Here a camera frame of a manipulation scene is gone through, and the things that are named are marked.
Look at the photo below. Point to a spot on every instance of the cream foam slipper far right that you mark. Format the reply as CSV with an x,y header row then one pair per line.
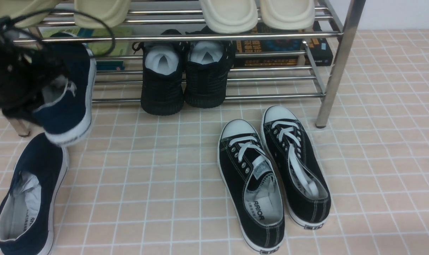
x,y
288,14

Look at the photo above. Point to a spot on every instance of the black knit shoe right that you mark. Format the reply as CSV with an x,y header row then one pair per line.
x,y
207,64

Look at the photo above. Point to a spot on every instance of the silver metal shoe rack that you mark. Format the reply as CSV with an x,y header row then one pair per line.
x,y
345,35

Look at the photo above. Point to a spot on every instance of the black canvas sneaker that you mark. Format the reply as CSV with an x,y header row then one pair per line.
x,y
252,184
289,146

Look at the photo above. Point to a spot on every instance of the black knit shoe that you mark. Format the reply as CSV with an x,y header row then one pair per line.
x,y
207,64
162,68

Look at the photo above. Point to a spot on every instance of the black canvas sneaker left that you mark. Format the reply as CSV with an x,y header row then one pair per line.
x,y
252,184

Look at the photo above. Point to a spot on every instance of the olive foam slipper far left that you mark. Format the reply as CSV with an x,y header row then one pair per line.
x,y
15,8

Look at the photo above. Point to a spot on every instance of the black book stack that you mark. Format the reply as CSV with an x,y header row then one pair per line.
x,y
271,47

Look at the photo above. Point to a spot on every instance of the cream foam slipper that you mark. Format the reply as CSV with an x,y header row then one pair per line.
x,y
288,14
229,16

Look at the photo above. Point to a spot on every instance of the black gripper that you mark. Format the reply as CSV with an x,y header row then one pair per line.
x,y
24,72

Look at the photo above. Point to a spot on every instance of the black canvas sneaker right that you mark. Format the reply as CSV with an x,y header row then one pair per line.
x,y
289,146

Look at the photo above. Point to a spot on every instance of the green book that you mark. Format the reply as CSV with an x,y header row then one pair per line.
x,y
121,48

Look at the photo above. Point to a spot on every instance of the navy sneaker white sole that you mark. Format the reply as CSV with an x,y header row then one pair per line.
x,y
66,111

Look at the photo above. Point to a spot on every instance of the black knit shoe left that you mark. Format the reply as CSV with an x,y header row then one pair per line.
x,y
162,68

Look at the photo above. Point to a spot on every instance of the olive foam slipper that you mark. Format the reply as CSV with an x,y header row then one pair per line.
x,y
15,8
111,12

